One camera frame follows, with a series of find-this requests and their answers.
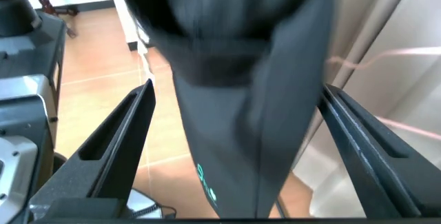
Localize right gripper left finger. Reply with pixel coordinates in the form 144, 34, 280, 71
29, 78, 157, 218

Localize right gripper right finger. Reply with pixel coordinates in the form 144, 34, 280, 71
316, 83, 441, 218

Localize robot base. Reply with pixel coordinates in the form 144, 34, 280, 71
0, 12, 177, 224

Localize black shorts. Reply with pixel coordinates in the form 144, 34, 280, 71
119, 0, 335, 218

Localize pink clothes hanger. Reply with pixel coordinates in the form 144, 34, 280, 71
325, 45, 441, 141

